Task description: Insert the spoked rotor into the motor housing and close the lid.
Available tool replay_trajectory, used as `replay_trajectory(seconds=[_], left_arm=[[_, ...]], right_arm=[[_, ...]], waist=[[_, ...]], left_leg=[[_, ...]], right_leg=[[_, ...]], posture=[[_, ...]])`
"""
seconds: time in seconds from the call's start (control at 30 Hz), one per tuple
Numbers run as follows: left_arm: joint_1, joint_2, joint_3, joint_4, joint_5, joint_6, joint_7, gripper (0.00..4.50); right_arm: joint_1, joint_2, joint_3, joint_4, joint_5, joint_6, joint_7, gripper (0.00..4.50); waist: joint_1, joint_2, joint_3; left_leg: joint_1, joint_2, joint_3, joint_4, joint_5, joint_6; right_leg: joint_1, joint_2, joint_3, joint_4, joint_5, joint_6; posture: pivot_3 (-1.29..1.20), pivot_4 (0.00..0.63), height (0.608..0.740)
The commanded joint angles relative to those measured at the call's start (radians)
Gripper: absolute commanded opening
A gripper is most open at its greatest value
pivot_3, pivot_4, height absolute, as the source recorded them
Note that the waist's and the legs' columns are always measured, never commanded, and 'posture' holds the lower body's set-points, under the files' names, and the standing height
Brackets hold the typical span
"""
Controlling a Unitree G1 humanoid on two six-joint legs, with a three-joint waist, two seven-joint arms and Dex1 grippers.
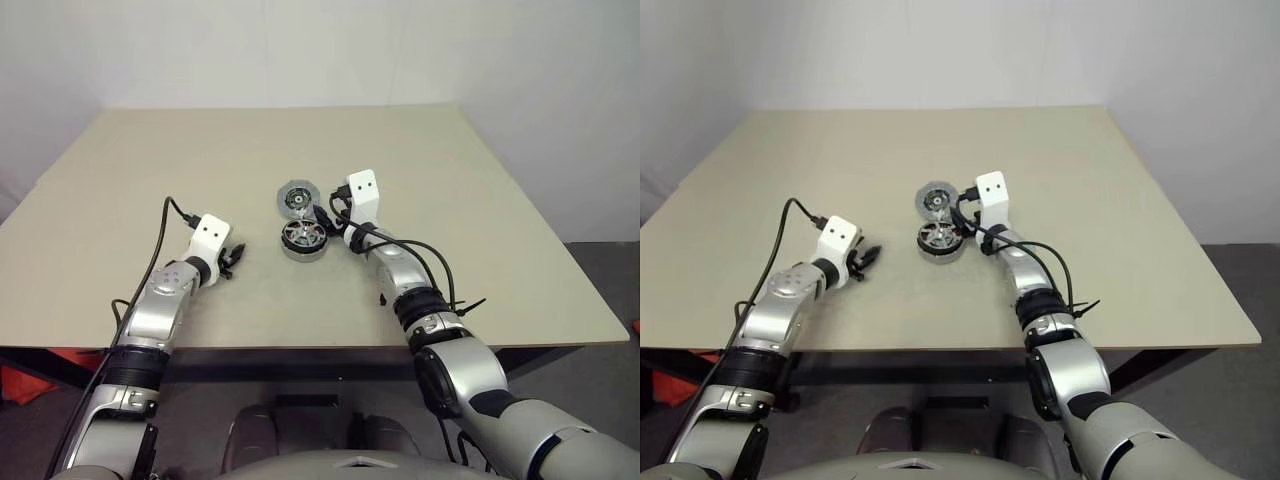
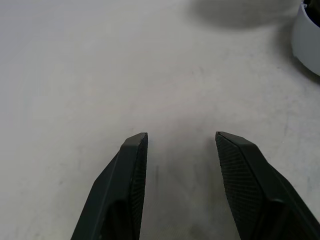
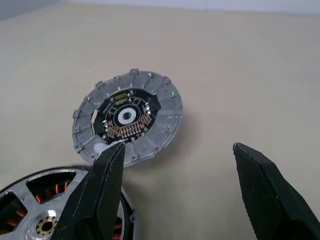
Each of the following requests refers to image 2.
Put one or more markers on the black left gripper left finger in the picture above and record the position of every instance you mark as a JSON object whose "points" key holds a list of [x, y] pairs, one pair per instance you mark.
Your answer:
{"points": [[117, 190]]}

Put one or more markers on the silver motor housing with copper windings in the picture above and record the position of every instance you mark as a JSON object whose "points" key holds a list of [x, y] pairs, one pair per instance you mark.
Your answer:
{"points": [[305, 37]]}

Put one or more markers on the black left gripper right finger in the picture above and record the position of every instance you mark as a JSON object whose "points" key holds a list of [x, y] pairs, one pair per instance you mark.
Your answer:
{"points": [[252, 195]]}

